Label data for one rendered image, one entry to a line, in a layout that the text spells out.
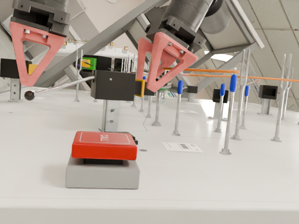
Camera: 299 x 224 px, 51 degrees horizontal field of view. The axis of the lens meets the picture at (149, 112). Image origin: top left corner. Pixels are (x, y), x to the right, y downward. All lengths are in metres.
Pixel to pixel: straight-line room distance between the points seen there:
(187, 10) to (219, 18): 0.09
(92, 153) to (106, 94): 0.21
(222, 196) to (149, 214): 0.07
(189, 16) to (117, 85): 0.15
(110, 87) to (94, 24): 7.65
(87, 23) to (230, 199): 7.87
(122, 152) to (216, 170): 0.12
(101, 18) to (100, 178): 7.88
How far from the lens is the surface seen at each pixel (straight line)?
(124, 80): 0.44
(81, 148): 0.24
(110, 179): 0.25
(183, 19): 0.47
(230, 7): 1.59
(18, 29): 0.42
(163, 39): 0.44
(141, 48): 0.51
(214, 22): 0.56
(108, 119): 0.46
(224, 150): 0.40
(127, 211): 0.22
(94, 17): 8.08
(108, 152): 0.24
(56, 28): 0.41
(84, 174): 0.24
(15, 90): 0.81
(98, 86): 0.44
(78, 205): 0.22
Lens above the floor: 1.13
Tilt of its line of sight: 3 degrees up
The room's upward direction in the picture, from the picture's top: 54 degrees clockwise
